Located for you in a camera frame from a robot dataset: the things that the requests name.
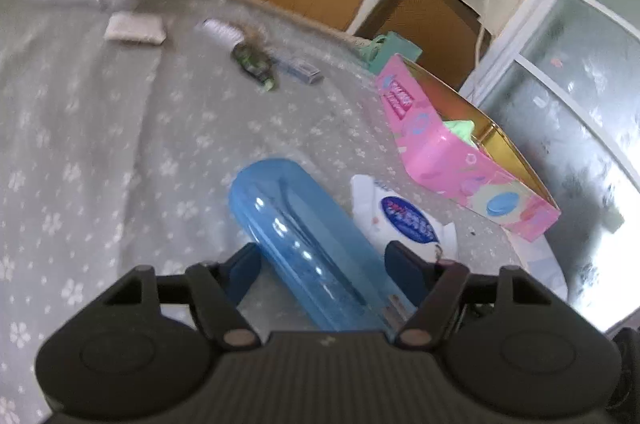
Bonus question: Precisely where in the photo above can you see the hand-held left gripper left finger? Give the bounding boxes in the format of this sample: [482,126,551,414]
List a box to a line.
[100,243,263,350]

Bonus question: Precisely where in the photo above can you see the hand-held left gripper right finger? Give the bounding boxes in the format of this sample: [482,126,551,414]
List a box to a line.
[385,240,556,349]

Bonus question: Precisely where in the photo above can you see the white tissue packet blue label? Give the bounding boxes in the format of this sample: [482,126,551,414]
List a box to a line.
[350,174,458,262]

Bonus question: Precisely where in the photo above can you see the translucent blue plastic case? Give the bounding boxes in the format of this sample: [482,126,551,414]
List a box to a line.
[228,157,418,332]

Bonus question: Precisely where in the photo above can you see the pink tin box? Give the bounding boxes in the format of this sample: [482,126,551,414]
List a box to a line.
[375,53,561,242]

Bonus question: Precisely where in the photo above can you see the grey blue packet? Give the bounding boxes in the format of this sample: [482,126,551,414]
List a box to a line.
[277,57,325,85]

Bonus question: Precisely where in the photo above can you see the dark green packet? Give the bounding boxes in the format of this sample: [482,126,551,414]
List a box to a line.
[231,42,280,92]

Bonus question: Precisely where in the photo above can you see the brown twine bundle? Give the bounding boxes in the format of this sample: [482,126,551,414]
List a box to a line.
[242,24,271,50]

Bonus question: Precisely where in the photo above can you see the small white packet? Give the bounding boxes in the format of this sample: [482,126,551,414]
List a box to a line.
[200,18,246,45]

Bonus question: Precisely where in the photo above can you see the white plastic sheet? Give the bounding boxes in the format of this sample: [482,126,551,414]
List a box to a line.
[505,229,571,300]

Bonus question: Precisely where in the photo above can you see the light green cloth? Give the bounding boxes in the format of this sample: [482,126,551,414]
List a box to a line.
[442,118,483,150]

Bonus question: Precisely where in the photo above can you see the grey floral bed sheet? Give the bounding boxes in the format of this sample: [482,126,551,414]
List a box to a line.
[0,0,571,424]

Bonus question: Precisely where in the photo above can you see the green plastic cup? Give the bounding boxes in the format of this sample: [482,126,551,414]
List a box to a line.
[357,32,423,72]

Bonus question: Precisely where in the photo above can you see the brown chair back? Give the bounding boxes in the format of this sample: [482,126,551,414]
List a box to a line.
[352,0,491,90]

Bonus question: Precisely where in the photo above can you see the frosted glass sliding door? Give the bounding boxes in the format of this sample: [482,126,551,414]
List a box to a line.
[460,0,640,335]

